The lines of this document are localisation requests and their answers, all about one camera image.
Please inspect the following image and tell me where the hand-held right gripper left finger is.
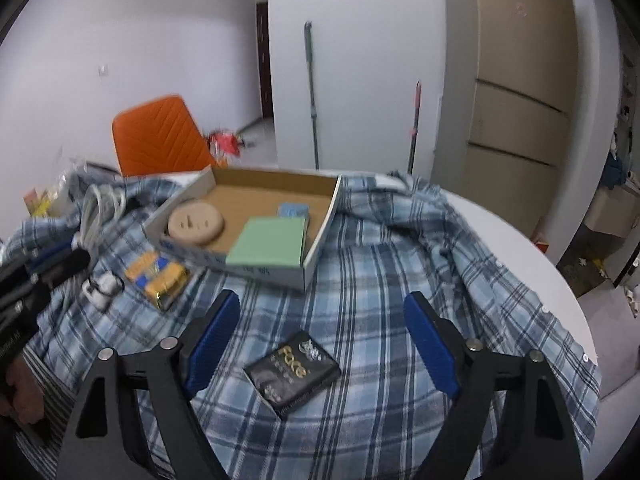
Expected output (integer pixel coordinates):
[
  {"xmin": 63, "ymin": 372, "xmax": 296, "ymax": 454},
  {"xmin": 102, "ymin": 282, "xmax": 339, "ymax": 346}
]
[{"xmin": 55, "ymin": 290, "xmax": 242, "ymax": 480}]

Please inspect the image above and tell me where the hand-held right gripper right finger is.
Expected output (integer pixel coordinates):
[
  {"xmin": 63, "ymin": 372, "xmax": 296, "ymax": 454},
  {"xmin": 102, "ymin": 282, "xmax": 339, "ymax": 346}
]
[{"xmin": 403, "ymin": 291, "xmax": 586, "ymax": 480}]

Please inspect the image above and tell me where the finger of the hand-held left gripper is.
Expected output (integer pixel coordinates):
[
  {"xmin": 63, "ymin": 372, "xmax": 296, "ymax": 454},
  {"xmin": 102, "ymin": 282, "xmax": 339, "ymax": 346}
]
[
  {"xmin": 25, "ymin": 240, "xmax": 76, "ymax": 273},
  {"xmin": 30, "ymin": 249, "xmax": 92, "ymax": 290}
]

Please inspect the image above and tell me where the black tissue pack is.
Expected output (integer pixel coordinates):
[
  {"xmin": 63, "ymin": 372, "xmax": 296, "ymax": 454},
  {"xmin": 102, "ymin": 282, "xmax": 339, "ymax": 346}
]
[{"xmin": 243, "ymin": 331, "xmax": 342, "ymax": 420}]

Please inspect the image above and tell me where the green paper sleeve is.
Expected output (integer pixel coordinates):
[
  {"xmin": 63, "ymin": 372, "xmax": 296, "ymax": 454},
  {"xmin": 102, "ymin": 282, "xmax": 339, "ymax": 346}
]
[{"xmin": 225, "ymin": 216, "xmax": 308, "ymax": 268}]

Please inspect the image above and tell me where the round wooden disc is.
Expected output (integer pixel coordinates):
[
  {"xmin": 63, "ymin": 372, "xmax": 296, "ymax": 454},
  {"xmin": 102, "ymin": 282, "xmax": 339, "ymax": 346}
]
[{"xmin": 166, "ymin": 201, "xmax": 224, "ymax": 247}]

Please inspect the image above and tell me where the cardboard box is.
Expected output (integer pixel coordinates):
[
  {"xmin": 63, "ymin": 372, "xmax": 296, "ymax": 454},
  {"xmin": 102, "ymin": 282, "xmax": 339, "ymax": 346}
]
[{"xmin": 142, "ymin": 166, "xmax": 343, "ymax": 292}]

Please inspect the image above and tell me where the blue tissue pack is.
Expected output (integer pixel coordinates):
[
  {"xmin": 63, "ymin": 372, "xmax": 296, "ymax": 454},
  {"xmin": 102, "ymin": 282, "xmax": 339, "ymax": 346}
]
[{"xmin": 276, "ymin": 203, "xmax": 311, "ymax": 221}]

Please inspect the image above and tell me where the person's left hand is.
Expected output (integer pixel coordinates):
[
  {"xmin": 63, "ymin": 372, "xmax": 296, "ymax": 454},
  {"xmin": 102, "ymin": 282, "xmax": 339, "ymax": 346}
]
[{"xmin": 0, "ymin": 355, "xmax": 47, "ymax": 428}]

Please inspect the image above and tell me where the yellow packet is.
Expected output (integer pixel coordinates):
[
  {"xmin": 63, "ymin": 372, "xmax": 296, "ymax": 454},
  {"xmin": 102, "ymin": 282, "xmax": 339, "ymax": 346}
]
[{"xmin": 22, "ymin": 187, "xmax": 53, "ymax": 218}]

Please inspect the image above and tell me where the clear plastic bag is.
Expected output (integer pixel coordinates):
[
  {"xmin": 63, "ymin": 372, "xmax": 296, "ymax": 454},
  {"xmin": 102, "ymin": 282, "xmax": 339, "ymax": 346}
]
[{"xmin": 50, "ymin": 160, "xmax": 101, "ymax": 216}]

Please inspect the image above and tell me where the grey striped cloth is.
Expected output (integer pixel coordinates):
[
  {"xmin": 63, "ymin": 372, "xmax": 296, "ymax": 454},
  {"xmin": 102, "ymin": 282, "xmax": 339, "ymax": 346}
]
[{"xmin": 15, "ymin": 350, "xmax": 76, "ymax": 480}]

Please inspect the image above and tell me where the orange snack packet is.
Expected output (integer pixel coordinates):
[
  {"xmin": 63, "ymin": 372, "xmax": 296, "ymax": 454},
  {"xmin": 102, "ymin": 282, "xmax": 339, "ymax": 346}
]
[{"xmin": 124, "ymin": 252, "xmax": 191, "ymax": 313}]

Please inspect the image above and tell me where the blue plaid shirt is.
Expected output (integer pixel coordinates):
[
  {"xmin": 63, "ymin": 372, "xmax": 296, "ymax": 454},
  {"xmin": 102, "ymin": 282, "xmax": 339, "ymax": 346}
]
[{"xmin": 0, "ymin": 170, "xmax": 601, "ymax": 480}]

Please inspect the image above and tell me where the orange chair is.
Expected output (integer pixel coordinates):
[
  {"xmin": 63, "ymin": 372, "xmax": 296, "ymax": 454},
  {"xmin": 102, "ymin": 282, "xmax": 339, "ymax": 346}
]
[{"xmin": 112, "ymin": 95, "xmax": 217, "ymax": 177}]

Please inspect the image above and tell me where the red plastic bag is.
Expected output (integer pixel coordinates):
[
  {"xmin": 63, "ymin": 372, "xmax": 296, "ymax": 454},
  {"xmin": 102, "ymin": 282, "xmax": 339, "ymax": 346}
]
[{"xmin": 207, "ymin": 129, "xmax": 246, "ymax": 161}]

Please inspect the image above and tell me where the brown cardboard carton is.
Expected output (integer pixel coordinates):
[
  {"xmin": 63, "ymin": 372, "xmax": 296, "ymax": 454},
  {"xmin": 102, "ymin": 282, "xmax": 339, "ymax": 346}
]
[{"xmin": 582, "ymin": 187, "xmax": 640, "ymax": 238}]

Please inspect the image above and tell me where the dark blue cloth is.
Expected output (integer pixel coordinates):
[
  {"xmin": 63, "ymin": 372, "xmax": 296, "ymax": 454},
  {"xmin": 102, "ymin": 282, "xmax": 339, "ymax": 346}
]
[{"xmin": 602, "ymin": 152, "xmax": 626, "ymax": 191}]

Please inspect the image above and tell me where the dark wooden door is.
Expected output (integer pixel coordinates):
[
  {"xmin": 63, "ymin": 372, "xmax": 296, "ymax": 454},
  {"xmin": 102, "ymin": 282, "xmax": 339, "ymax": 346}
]
[{"xmin": 256, "ymin": 0, "xmax": 273, "ymax": 121}]

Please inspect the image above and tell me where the gold refrigerator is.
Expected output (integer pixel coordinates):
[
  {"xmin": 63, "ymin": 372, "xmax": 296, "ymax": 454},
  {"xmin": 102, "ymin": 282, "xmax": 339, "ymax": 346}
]
[{"xmin": 462, "ymin": 0, "xmax": 583, "ymax": 261}]

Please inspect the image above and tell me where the white coiled cable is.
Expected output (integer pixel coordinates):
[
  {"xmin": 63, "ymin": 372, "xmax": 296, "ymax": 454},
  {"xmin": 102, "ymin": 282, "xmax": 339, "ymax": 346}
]
[{"xmin": 77, "ymin": 182, "xmax": 128, "ymax": 251}]

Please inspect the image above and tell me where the pink broom handle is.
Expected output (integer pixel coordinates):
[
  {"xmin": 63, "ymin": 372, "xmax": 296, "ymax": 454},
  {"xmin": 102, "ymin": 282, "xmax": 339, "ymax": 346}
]
[{"xmin": 407, "ymin": 80, "xmax": 423, "ymax": 175}]

